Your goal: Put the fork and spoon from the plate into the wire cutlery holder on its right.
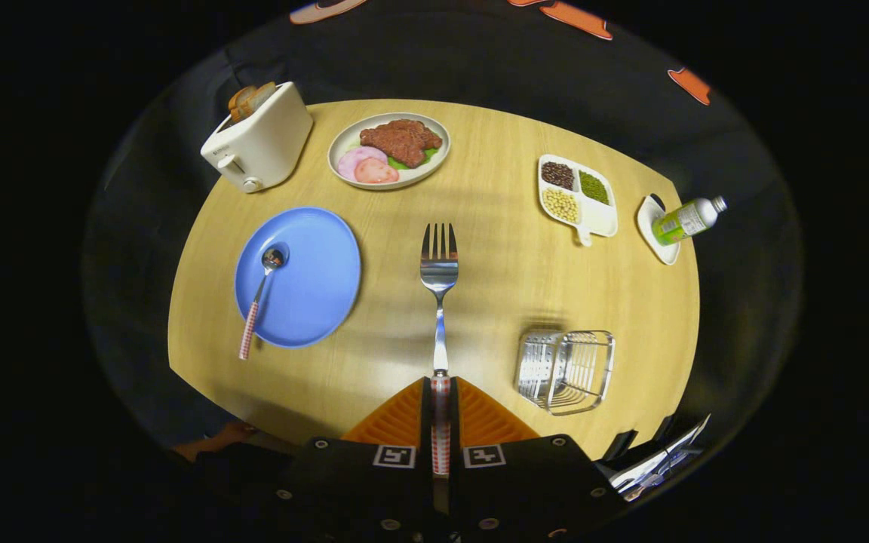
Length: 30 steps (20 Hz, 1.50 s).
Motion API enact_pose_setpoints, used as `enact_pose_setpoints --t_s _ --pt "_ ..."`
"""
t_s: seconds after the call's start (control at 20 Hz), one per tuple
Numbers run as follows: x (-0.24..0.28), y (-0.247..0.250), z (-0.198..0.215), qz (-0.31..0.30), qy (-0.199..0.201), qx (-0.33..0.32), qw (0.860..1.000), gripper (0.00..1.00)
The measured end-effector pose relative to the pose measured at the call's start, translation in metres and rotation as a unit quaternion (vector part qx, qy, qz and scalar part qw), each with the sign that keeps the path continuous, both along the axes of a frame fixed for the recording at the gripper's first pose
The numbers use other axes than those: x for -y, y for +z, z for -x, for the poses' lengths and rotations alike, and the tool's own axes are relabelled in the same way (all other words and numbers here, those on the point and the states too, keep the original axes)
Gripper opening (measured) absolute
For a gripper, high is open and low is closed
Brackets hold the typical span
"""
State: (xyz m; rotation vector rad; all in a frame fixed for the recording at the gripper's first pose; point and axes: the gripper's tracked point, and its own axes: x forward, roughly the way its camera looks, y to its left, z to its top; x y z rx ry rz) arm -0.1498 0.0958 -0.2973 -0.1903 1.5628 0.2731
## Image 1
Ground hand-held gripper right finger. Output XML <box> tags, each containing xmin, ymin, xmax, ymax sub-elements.
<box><xmin>450</xmin><ymin>376</ymin><xmax>628</xmax><ymax>541</ymax></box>

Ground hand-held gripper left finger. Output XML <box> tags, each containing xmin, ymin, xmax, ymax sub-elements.
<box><xmin>276</xmin><ymin>376</ymin><xmax>435</xmax><ymax>541</ymax></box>

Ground fork with red checked handle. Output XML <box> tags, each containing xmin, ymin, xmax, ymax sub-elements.
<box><xmin>420</xmin><ymin>222</ymin><xmax>459</xmax><ymax>480</ymax></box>

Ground spoon with red checked handle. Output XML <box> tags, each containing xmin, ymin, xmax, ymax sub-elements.
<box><xmin>238</xmin><ymin>247</ymin><xmax>287</xmax><ymax>360</ymax></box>

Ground blue plate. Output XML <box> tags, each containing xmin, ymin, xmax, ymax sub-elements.
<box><xmin>235</xmin><ymin>207</ymin><xmax>362</xmax><ymax>349</ymax></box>

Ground white paper sheets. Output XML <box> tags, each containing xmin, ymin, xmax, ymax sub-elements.
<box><xmin>608</xmin><ymin>413</ymin><xmax>711</xmax><ymax>503</ymax></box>

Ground pile of yellow soybeans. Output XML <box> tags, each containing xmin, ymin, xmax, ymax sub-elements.
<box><xmin>542</xmin><ymin>188</ymin><xmax>581</xmax><ymax>224</ymax></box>

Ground white divided tray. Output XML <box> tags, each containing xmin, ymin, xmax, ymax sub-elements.
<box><xmin>538</xmin><ymin>154</ymin><xmax>619</xmax><ymax>247</ymax></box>

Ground reddish pink ham slice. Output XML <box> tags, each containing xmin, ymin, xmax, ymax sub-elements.
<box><xmin>354</xmin><ymin>158</ymin><xmax>400</xmax><ymax>185</ymax></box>

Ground green lettuce leaf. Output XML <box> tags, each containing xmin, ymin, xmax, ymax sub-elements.
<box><xmin>388</xmin><ymin>147</ymin><xmax>440</xmax><ymax>171</ymax></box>

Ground pile of dark red beans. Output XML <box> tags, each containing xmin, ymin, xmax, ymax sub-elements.
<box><xmin>541</xmin><ymin>161</ymin><xmax>576</xmax><ymax>191</ymax></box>

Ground small white dish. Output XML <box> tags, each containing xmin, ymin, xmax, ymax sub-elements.
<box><xmin>637</xmin><ymin>194</ymin><xmax>682</xmax><ymax>266</ymax></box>

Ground pale pink ham slice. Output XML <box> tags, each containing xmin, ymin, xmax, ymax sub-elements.
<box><xmin>337</xmin><ymin>146</ymin><xmax>388</xmax><ymax>182</ymax></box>

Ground pile of green beans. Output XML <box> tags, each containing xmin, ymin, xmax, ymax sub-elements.
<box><xmin>579</xmin><ymin>171</ymin><xmax>610</xmax><ymax>205</ymax></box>

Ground brown meat patty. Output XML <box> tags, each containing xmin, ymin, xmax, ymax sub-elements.
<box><xmin>360</xmin><ymin>119</ymin><xmax>444</xmax><ymax>168</ymax></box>

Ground white food plate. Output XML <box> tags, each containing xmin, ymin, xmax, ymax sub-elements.
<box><xmin>327</xmin><ymin>112</ymin><xmax>451</xmax><ymax>191</ymax></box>

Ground green label bottle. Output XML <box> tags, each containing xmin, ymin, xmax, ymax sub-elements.
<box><xmin>652</xmin><ymin>195</ymin><xmax>728</xmax><ymax>247</ymax></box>

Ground white toaster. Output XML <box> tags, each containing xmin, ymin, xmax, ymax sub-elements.
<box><xmin>201</xmin><ymin>81</ymin><xmax>314</xmax><ymax>195</ymax></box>

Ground metal wire cutlery holder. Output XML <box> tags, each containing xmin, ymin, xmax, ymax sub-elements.
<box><xmin>514</xmin><ymin>329</ymin><xmax>616</xmax><ymax>416</ymax></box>

